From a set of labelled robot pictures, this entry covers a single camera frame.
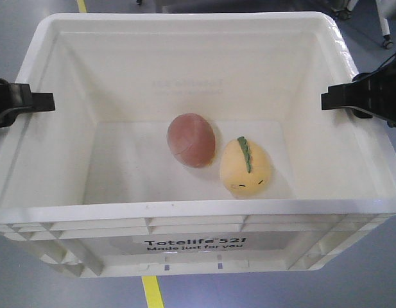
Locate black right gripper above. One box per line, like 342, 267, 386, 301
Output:
321, 52, 396, 128

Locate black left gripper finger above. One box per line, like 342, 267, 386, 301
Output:
0, 78, 55, 128

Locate white plastic tote box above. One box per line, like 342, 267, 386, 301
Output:
0, 12, 396, 277

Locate yellow dinosaur plush toy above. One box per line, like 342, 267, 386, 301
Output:
220, 136, 272, 198

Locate brown burger plush toy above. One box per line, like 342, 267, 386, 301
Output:
167, 113, 216, 168

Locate white wheeled cart leg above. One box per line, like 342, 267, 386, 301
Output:
375, 0, 393, 49

